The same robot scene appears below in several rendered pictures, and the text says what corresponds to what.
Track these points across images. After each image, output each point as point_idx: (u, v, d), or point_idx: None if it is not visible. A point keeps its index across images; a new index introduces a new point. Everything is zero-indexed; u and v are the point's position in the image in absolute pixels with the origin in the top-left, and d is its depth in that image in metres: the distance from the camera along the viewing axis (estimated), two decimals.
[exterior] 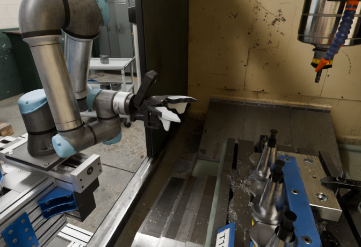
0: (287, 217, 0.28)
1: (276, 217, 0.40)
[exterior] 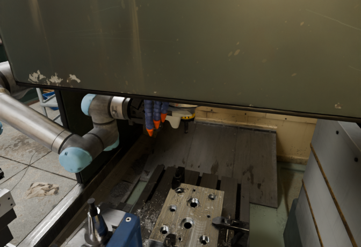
0: None
1: None
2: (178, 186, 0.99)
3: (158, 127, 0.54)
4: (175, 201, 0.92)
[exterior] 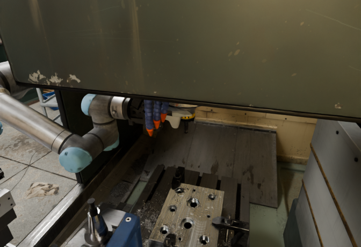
0: None
1: None
2: (178, 186, 0.99)
3: (158, 127, 0.54)
4: (175, 201, 0.92)
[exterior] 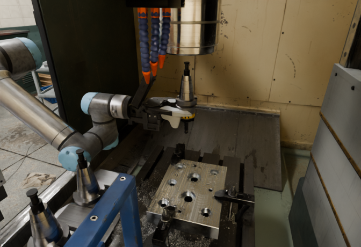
0: None
1: None
2: (178, 161, 0.93)
3: (156, 73, 0.48)
4: (175, 176, 0.86)
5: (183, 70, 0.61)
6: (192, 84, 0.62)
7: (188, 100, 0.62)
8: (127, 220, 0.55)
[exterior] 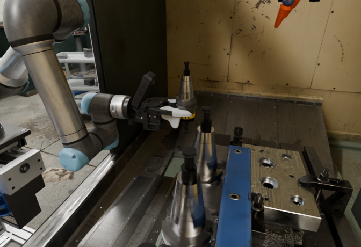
0: None
1: (192, 239, 0.25)
2: (241, 146, 0.82)
3: (289, 13, 0.37)
4: None
5: (183, 70, 0.61)
6: (192, 84, 0.62)
7: (188, 100, 0.62)
8: None
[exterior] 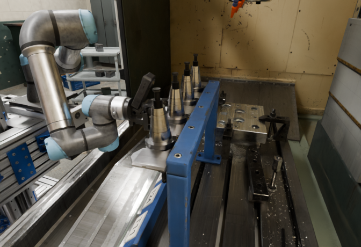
0: (172, 73, 0.50)
1: (188, 101, 0.62)
2: (224, 103, 1.19)
3: (237, 10, 0.74)
4: (225, 110, 1.12)
5: (153, 99, 0.42)
6: (167, 119, 0.43)
7: (163, 142, 0.43)
8: (211, 115, 0.81)
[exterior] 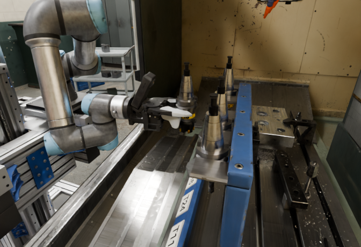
0: (219, 77, 0.48)
1: (188, 101, 0.62)
2: None
3: (271, 11, 0.72)
4: None
5: (209, 106, 0.39)
6: (222, 126, 0.41)
7: (217, 151, 0.41)
8: None
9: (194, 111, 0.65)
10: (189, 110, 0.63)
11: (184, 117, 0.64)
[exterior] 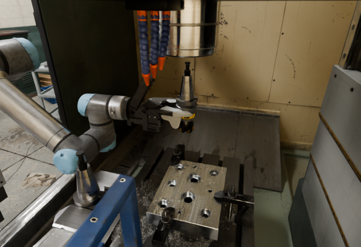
0: None
1: (188, 101, 0.62)
2: (178, 162, 0.93)
3: (155, 75, 0.49)
4: (175, 177, 0.86)
5: None
6: None
7: None
8: (127, 221, 0.55)
9: (194, 111, 0.65)
10: (189, 110, 0.63)
11: (184, 117, 0.64)
